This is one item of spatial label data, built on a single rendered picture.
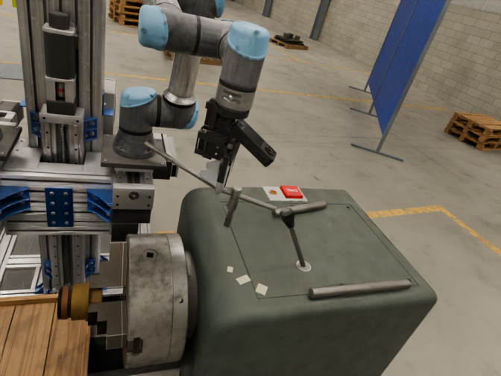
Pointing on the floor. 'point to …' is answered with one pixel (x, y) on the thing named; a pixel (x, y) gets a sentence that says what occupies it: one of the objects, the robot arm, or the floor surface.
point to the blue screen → (401, 60)
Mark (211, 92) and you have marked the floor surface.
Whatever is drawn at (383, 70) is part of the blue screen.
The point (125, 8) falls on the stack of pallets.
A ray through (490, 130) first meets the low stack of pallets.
